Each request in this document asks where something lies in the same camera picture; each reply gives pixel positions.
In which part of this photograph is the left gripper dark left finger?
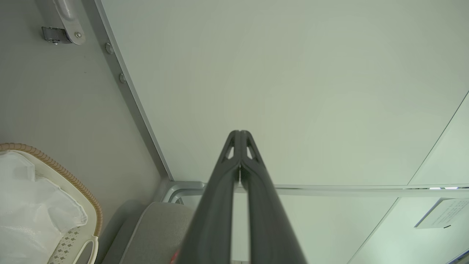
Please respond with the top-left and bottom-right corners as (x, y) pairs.
(176, 130), (242, 264)

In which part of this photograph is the grey partition base rail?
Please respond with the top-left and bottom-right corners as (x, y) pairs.
(81, 0), (175, 183)

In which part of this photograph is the black caster wheel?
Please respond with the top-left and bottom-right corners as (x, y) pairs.
(41, 26), (73, 45)

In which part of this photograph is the white laundry basket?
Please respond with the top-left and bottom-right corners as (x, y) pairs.
(0, 143), (103, 264)

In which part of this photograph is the grey curved partition foot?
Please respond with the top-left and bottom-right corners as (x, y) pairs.
(160, 180), (206, 204)

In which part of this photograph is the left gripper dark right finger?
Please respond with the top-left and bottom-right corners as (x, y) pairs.
(240, 130), (307, 264)

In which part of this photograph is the grey metal partition leg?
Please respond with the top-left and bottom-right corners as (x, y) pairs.
(52, 0), (87, 45)

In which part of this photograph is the white cloth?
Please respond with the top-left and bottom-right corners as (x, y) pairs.
(0, 151), (89, 264)

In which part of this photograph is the white paper sign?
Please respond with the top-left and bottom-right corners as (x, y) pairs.
(414, 198), (469, 230)

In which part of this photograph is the grey fabric sofa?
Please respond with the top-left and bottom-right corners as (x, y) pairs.
(100, 200), (206, 264)

